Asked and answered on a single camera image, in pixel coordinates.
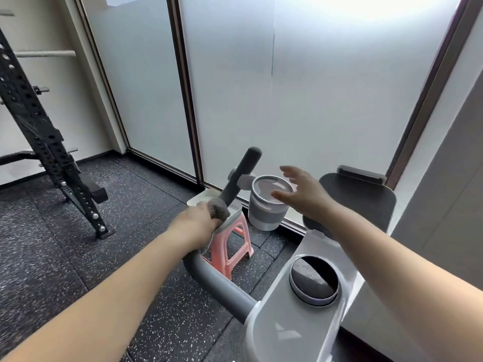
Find person's left hand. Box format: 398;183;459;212
166;202;224;257

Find person's right hand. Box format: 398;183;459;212
272;165;337;220

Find grey cleaning cloth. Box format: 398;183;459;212
201;198;232;250

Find person's right forearm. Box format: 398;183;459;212
320;206;483;338

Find person's left forearm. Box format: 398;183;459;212
0;227;191;362

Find grey collapsible bucket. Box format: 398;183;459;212
248;175;295;232

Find pink plastic stool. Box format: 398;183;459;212
200;214;254;280

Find wide frosted glass door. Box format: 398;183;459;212
166;0;470;227

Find narrow frosted glass door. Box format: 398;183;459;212
73;0;197;178

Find black perforated power rack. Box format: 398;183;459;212
0;28;117;240

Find black board with grey handle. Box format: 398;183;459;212
303;165;397;241

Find white wall bars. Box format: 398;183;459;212
0;9;77;59

